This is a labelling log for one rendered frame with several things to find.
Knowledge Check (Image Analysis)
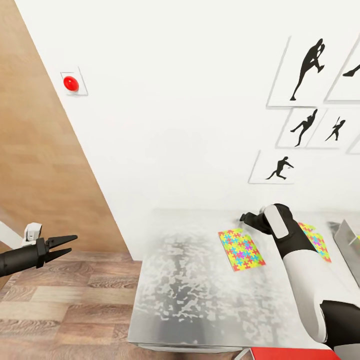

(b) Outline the toy box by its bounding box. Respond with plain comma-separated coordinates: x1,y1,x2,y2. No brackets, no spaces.
334,218,360,286

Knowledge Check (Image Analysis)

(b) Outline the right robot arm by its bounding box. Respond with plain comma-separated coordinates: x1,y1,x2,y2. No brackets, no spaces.
240,204,360,360

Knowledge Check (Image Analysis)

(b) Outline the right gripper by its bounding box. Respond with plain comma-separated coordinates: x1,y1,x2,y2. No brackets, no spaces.
240,212,272,235

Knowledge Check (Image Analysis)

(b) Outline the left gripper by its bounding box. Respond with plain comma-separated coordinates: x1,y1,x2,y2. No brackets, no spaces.
3,235,78,276

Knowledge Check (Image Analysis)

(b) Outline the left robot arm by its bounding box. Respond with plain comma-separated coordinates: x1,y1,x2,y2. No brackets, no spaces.
0,222,78,278

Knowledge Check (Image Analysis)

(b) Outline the jigsaw puzzle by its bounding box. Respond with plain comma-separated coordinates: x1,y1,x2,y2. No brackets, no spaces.
218,228,266,273
298,222,332,264

